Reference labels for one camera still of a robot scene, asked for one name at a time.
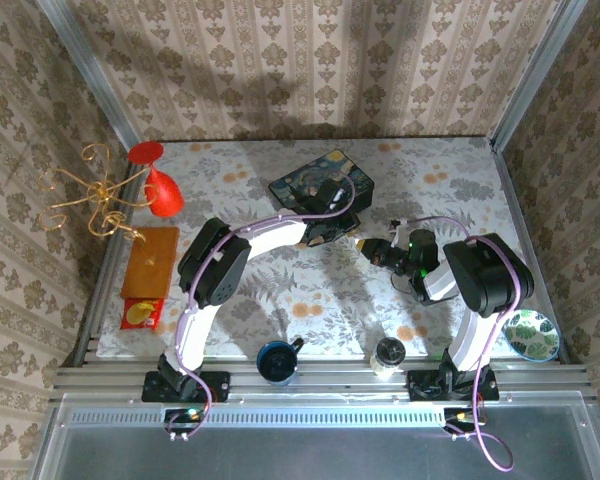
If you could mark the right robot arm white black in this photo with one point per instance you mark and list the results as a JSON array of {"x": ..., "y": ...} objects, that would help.
[{"x": 485, "y": 275}]

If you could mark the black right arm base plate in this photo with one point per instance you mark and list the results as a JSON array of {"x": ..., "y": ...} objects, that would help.
[{"x": 422, "y": 387}]

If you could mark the small circuit board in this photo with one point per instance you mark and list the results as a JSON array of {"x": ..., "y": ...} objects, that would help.
[
  {"x": 185, "y": 416},
  {"x": 460, "y": 416}
]

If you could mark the red plastic wine glass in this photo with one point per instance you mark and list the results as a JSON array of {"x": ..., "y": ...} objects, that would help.
[{"x": 165, "y": 195}]

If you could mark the aluminium frame post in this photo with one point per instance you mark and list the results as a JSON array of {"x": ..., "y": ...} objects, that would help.
[
  {"x": 530, "y": 80},
  {"x": 90, "y": 70}
]

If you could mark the aluminium front rail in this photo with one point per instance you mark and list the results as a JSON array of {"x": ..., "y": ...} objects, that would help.
[{"x": 330, "y": 381}]

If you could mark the glass jar with black lid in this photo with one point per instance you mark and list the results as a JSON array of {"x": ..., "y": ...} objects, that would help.
[{"x": 387, "y": 355}]

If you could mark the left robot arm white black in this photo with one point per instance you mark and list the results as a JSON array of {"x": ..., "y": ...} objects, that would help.
[{"x": 215, "y": 260}]

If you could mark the dark blue mug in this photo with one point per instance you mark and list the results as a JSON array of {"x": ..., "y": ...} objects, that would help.
[{"x": 277, "y": 362}]

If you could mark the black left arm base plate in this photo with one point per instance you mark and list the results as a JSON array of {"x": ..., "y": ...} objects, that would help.
[{"x": 217, "y": 385}]

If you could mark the brown wooden board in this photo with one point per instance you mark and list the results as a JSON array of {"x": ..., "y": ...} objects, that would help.
[{"x": 150, "y": 270}]

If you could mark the grey metal tray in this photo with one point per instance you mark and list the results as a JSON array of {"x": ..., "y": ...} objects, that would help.
[{"x": 300, "y": 450}]

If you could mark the leaf pattern bowl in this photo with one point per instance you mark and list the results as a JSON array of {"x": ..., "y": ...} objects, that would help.
[{"x": 532, "y": 335}]

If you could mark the starry night painted tin box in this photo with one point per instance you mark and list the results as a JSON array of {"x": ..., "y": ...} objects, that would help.
[{"x": 300, "y": 182}]

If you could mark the floral table cloth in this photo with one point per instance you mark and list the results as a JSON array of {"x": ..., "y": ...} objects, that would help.
[{"x": 330, "y": 300}]

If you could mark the red snack packet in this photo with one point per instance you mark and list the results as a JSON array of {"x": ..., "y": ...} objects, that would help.
[{"x": 140, "y": 314}]

